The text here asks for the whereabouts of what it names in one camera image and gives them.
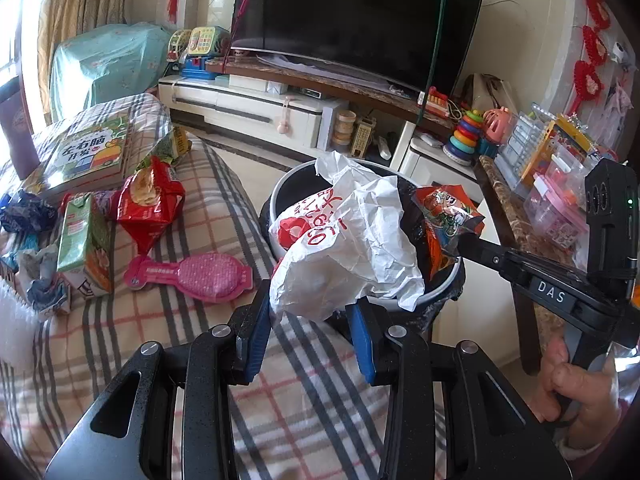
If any beige patterned curtain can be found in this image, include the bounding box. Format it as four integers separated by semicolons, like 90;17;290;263
37;0;128;81

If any pink drawer lock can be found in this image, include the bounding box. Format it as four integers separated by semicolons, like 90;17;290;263
274;95;292;136

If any yellow green ring toy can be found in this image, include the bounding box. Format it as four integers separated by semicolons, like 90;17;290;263
167;30;193;63

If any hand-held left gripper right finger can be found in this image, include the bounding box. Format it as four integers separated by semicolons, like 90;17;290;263
349;304;573;480

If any beige bag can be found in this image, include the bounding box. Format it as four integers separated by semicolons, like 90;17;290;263
462;74;518;116

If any red orange snack packet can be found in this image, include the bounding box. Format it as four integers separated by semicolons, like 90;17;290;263
412;185;486;281

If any pink plastic box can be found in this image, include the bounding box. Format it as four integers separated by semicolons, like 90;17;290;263
522;160;591;248

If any purple water bottle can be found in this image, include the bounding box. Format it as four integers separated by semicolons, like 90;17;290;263
0;77;43;181

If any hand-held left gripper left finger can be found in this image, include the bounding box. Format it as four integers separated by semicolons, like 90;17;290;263
44;280;273;480

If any white blue crumpled wrapper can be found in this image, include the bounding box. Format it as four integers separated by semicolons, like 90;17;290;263
17;245;71;316

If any white marble-top television cabinet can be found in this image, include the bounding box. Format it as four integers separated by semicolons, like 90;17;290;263
159;55;481;173

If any green drink carton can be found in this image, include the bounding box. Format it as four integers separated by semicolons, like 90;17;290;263
56;192;116;296

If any pink hairbrush on card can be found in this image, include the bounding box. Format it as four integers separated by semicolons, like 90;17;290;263
123;252;254;304

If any green snack bag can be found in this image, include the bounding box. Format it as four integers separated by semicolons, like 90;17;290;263
137;127;193;171

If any round wooden stacking toy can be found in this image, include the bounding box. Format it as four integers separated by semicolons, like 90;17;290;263
334;110;357;146

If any person's right hand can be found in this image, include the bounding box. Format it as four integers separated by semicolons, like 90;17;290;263
537;335;623;453

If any plaid blanket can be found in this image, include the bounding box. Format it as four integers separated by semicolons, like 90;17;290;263
0;92;451;480

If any rainbow stacking ring toy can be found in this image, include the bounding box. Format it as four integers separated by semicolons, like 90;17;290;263
442;109;486;166

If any children's picture book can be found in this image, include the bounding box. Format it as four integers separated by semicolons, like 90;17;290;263
22;110;133;201

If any red chip snack bag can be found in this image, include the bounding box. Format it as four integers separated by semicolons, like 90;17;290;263
116;157;187;256

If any brown marble side table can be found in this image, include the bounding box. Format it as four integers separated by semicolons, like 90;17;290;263
472;155;601;376

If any pink plastic toy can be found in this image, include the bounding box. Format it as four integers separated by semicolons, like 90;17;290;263
482;107;518;146

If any white trash bin black liner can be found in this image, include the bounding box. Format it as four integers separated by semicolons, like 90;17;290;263
259;160;466;341

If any clear plastic organizer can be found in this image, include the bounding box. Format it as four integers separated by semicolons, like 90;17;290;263
495;105;556;191

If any white security camera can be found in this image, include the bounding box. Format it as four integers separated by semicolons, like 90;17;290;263
610;40;636;68

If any toy phone yellow green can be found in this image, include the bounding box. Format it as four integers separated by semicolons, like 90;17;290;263
180;26;232;81

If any white box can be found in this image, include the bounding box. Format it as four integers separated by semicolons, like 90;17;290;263
317;100;348;151

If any teal floral furniture cover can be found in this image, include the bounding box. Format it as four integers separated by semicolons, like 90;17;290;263
50;22;173;121

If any wooden abacus toy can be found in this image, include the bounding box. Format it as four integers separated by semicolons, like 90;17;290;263
350;117;377;158

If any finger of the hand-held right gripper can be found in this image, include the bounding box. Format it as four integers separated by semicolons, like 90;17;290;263
456;232;516;273

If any black flat television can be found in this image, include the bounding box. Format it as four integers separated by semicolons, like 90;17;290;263
230;0;487;101

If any white plastic bag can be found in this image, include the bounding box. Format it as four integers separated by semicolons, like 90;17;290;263
268;152;426;322

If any red wall decoration string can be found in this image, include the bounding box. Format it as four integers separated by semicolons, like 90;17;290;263
570;0;613;116

